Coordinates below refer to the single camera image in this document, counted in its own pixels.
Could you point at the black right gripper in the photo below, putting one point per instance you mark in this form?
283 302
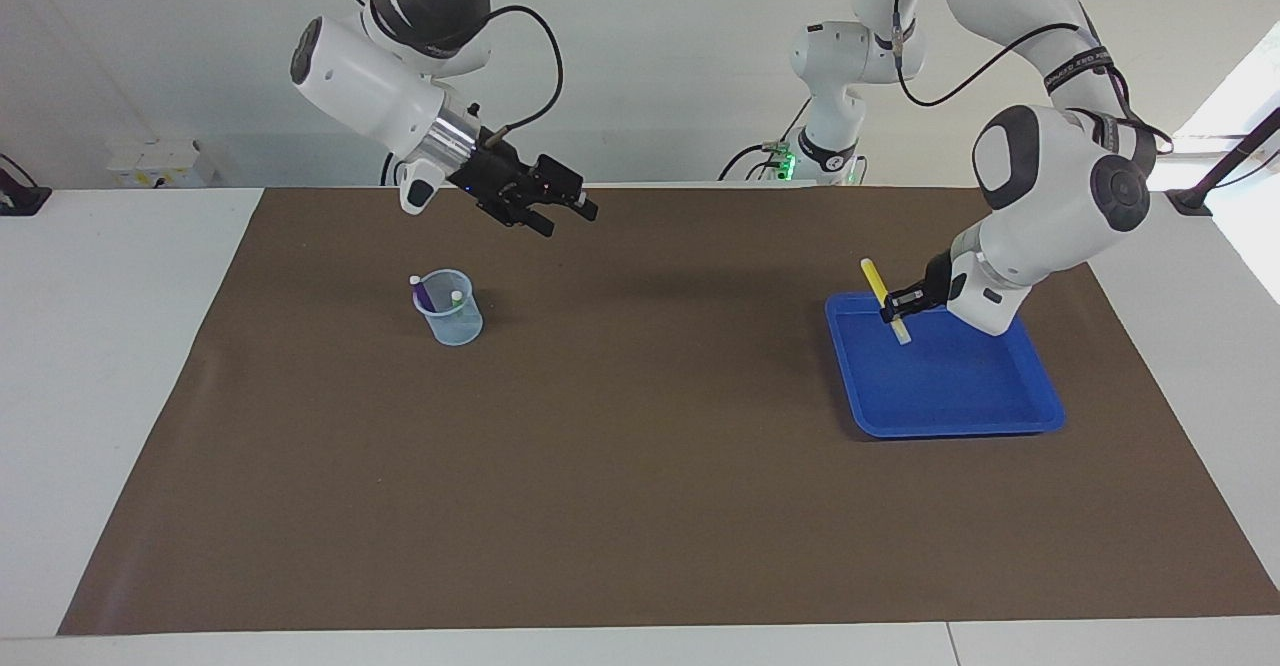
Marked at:
500 184

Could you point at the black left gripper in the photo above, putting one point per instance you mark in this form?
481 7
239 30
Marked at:
938 281

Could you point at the yellow pen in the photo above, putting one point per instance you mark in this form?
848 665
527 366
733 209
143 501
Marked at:
875 281

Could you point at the green pen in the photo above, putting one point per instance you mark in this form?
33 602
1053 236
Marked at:
456 301

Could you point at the purple pen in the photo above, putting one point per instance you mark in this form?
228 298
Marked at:
421 292

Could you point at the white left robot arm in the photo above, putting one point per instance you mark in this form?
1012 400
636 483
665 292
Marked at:
1050 196

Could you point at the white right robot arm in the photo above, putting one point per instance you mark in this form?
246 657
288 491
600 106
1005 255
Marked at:
370 76

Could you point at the blue plastic tray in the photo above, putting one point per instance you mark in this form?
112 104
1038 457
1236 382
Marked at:
950 396

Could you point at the pale blue mesh pen cup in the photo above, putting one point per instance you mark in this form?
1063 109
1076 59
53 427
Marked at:
455 328

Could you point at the brown table mat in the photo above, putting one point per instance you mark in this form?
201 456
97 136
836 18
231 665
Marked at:
600 466

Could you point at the black clamp stand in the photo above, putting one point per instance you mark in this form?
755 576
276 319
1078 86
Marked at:
1215 171

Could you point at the white power strip box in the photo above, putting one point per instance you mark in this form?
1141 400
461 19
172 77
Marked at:
160 164

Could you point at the black table clamp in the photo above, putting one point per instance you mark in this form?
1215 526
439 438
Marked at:
22 198

